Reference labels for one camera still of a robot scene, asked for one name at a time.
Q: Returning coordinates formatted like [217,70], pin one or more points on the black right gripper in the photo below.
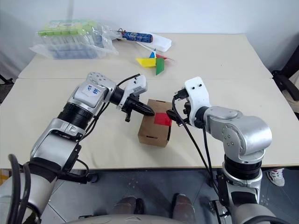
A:
[187,109]

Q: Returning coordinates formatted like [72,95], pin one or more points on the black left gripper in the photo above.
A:
[129,106]

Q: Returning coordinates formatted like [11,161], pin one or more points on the brown cardboard box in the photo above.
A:
[154,135]

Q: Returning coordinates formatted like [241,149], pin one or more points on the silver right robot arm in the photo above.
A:
[245,130]

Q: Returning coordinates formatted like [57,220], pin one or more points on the red tape square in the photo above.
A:
[162,119]

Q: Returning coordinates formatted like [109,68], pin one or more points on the colourful paper pinwheel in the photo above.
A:
[150,61]

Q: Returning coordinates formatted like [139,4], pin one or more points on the white label blue writing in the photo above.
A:
[92,91]

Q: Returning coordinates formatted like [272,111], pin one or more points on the white plastic case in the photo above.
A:
[162,43]

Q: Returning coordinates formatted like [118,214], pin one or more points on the blue patterned tube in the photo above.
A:
[136,36]

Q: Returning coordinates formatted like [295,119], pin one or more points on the black table leg with caster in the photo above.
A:
[81,176]

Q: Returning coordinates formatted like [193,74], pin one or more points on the dark brown rounded shape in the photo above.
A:
[183,206]
[127,205]

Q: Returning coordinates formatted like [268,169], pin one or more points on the clear plastic bag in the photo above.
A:
[70,46]

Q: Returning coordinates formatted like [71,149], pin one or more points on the green and white pack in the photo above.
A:
[63,26]

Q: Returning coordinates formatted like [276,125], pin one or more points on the white sneaker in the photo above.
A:
[276,177]

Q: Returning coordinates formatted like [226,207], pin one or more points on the black tripod leg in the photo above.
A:
[5,79]

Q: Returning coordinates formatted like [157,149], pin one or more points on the yellow and white bag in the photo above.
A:
[3,177]

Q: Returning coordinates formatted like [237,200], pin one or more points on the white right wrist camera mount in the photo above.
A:
[197,93]

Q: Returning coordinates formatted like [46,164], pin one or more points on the metal bracket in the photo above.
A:
[216,211]

